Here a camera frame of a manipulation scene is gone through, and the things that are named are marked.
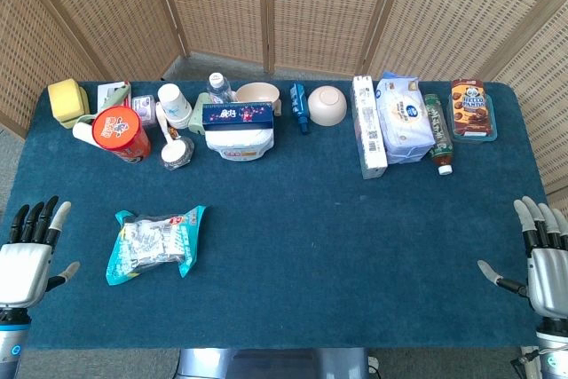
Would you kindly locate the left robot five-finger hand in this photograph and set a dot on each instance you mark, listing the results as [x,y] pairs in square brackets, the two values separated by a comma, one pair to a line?
[22,268]

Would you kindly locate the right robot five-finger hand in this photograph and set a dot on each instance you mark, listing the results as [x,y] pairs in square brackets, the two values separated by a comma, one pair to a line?
[548,277]

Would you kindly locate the transparent teal-edged snack bag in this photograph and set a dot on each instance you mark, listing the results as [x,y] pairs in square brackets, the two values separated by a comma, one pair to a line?
[151,241]

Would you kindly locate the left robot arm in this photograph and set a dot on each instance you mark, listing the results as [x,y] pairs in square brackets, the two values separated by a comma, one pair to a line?
[11,343]

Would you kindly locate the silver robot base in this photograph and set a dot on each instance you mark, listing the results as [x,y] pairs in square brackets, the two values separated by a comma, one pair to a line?
[275,363]

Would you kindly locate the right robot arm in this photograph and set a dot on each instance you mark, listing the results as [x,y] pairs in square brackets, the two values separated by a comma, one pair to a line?
[554,348]

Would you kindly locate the white tube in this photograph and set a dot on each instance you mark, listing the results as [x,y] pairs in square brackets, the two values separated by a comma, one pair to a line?
[82,134]

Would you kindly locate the red instant noodle cup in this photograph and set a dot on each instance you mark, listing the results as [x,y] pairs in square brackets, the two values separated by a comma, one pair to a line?
[120,132]

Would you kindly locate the yellow sponge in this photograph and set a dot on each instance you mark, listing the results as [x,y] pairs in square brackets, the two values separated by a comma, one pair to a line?
[65,97]

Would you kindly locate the green tea bottle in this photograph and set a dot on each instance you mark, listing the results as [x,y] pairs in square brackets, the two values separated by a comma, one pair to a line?
[439,135]

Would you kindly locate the Hello Panda biscuit box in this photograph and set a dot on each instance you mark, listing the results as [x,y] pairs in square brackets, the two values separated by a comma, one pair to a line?
[472,106]

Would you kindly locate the white plastic spoon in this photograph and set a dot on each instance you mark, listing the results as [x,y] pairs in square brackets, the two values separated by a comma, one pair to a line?
[168,146]

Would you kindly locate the green item blister pack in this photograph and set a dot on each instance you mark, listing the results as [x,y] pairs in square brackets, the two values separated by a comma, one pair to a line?
[113,94]

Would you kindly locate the silver foil cup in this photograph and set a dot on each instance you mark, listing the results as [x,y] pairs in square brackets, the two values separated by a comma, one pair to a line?
[184,155]

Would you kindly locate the small purple box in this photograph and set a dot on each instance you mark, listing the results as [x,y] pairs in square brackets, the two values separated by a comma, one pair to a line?
[144,108]

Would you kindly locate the white tissue pack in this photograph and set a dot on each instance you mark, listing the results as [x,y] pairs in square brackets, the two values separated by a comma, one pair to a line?
[406,117]

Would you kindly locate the pale green holder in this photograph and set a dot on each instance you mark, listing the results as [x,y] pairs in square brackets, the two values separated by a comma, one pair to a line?
[197,119]

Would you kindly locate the white long carton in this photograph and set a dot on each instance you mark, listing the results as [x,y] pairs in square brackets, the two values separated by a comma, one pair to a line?
[369,130]

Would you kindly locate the white instant food bowl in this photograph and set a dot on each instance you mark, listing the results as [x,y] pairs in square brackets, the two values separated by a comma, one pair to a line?
[239,144]

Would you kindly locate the blue carpet table cover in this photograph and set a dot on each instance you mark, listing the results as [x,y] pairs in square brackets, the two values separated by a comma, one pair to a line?
[302,228]

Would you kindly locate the dark blue long box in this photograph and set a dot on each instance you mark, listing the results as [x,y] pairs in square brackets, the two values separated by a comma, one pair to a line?
[237,113]

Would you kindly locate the clear water bottle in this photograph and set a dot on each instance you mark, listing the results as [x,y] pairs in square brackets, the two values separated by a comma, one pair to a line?
[218,88]

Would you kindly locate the beige upturned bowl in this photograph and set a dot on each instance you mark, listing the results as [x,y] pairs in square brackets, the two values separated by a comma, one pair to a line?
[327,106]

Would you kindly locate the blue small pack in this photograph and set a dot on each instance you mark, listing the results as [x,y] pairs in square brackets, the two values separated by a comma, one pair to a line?
[299,106]

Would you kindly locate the wicker folding screen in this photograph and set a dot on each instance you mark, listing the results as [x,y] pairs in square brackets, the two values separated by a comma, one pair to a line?
[319,6]

